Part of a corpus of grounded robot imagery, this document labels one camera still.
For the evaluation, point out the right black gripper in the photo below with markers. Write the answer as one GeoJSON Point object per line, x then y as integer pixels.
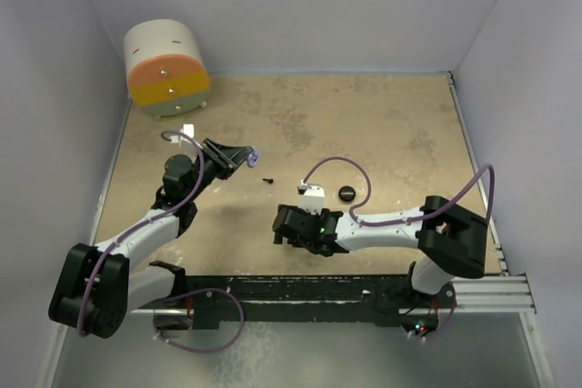
{"type": "Point", "coordinates": [305, 213]}

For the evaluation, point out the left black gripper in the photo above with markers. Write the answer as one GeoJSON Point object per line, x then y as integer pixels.
{"type": "Point", "coordinates": [234, 153]}

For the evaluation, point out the purple earbud charging case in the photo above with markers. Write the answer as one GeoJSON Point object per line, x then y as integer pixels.
{"type": "Point", "coordinates": [252, 158]}

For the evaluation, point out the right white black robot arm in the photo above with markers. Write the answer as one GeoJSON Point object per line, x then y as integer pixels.
{"type": "Point", "coordinates": [453, 241]}

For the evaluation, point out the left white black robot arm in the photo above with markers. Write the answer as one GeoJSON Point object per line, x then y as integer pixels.
{"type": "Point", "coordinates": [98, 286]}

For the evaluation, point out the black earbud charging case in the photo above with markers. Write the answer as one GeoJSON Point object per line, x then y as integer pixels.
{"type": "Point", "coordinates": [347, 194]}

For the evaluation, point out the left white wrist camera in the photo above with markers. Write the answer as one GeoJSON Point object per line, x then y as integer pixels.
{"type": "Point", "coordinates": [186, 133]}

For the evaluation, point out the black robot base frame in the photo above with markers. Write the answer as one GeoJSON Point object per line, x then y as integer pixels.
{"type": "Point", "coordinates": [384, 300]}

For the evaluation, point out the aluminium extrusion rail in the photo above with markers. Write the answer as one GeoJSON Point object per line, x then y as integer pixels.
{"type": "Point", "coordinates": [494, 294]}

